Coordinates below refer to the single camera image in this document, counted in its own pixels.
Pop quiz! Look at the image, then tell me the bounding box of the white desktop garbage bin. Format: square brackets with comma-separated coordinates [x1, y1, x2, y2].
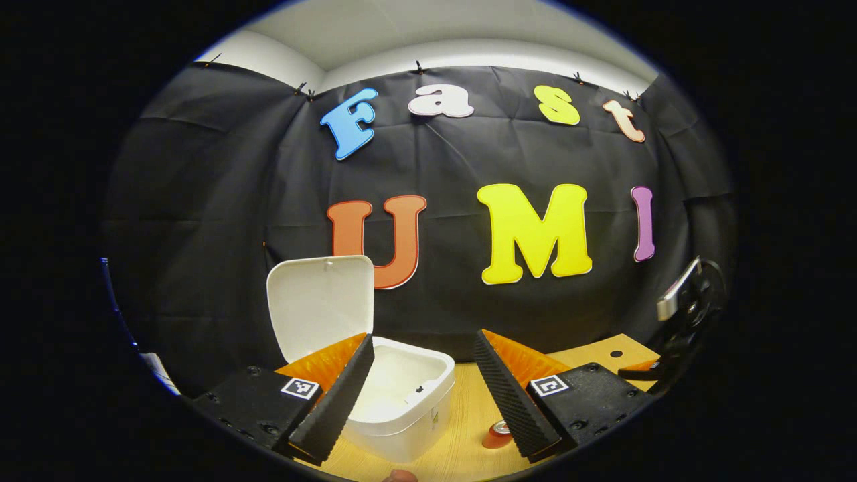
[266, 255, 456, 464]

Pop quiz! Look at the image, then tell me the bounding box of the red pop can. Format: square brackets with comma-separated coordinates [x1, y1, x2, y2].
[482, 420, 514, 449]

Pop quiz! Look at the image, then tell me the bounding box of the black backdrop cloth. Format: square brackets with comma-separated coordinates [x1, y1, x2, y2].
[104, 62, 737, 396]

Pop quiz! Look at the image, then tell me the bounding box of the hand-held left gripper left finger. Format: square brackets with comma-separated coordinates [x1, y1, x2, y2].
[189, 333, 376, 466]

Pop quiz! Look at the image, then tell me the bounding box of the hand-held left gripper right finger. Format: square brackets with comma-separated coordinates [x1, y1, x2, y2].
[473, 329, 653, 464]

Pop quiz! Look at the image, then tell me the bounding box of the wooden desktop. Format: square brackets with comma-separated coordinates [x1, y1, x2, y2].
[298, 333, 660, 482]

